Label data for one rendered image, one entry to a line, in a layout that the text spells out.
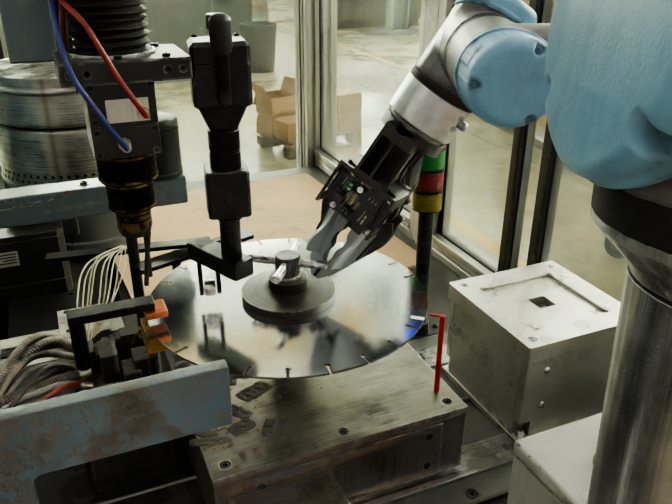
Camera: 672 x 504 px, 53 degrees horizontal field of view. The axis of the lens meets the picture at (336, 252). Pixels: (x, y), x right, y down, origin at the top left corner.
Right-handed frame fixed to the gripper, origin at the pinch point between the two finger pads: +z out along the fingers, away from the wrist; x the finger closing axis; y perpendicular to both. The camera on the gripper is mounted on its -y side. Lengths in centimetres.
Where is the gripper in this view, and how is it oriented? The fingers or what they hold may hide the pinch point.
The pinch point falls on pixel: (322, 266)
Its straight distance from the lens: 80.2
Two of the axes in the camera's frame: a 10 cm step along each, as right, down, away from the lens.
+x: 7.7, 6.2, -1.6
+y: -3.6, 2.1, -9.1
